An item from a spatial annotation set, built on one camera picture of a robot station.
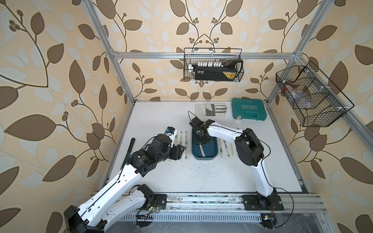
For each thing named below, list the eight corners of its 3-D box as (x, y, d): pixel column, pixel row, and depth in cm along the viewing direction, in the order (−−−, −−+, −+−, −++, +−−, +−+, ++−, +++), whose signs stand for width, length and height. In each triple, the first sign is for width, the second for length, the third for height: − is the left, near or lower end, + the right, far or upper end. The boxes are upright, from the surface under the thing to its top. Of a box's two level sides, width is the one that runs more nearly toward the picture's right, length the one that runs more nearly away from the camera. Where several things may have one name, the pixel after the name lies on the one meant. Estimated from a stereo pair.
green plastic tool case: (233, 121, 110) (235, 116, 106) (228, 101, 124) (230, 96, 120) (267, 121, 110) (270, 116, 106) (259, 101, 124) (261, 96, 120)
